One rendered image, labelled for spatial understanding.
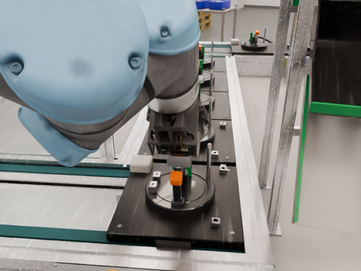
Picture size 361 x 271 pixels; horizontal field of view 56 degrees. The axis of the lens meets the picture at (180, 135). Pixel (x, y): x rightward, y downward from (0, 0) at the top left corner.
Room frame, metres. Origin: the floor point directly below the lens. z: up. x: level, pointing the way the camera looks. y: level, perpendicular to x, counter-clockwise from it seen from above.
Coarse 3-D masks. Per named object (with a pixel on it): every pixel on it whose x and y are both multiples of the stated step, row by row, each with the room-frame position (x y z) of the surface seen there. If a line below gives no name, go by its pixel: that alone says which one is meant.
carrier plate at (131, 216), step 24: (168, 168) 0.66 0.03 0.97; (192, 168) 0.66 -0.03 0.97; (216, 168) 0.66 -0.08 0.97; (144, 192) 0.57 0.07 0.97; (216, 192) 0.57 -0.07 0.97; (120, 216) 0.50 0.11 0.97; (144, 216) 0.50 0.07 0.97; (216, 216) 0.50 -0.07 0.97; (240, 216) 0.50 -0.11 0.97; (120, 240) 0.45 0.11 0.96; (144, 240) 0.45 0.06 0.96; (192, 240) 0.44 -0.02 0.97; (216, 240) 0.44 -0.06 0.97; (240, 240) 0.44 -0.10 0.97
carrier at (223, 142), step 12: (216, 120) 0.92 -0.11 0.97; (228, 120) 0.92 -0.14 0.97; (216, 132) 0.85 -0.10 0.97; (228, 132) 0.85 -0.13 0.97; (144, 144) 0.78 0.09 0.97; (204, 144) 0.76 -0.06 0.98; (216, 144) 0.78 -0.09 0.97; (228, 144) 0.78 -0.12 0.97; (156, 156) 0.71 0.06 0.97; (192, 156) 0.71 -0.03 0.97; (204, 156) 0.71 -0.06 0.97; (228, 156) 0.71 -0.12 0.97
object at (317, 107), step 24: (312, 24) 0.64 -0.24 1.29; (336, 24) 0.67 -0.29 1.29; (360, 24) 0.66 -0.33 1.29; (312, 48) 0.58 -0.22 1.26; (336, 48) 0.60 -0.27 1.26; (360, 48) 0.60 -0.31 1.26; (312, 72) 0.53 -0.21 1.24; (336, 72) 0.55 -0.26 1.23; (360, 72) 0.54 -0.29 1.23; (312, 96) 0.48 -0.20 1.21; (336, 96) 0.50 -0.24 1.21; (360, 96) 0.50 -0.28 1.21
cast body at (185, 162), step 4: (168, 156) 0.53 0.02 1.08; (172, 156) 0.53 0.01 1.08; (176, 156) 0.53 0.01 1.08; (180, 156) 0.53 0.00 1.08; (184, 156) 0.53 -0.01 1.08; (168, 160) 0.53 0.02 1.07; (172, 160) 0.53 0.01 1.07; (176, 160) 0.53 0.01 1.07; (180, 160) 0.53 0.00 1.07; (184, 160) 0.53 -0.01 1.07; (188, 160) 0.53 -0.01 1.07; (168, 164) 0.53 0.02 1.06; (172, 164) 0.53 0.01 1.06; (176, 164) 0.53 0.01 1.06; (180, 164) 0.53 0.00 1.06; (184, 164) 0.53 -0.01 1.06; (188, 164) 0.53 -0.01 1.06
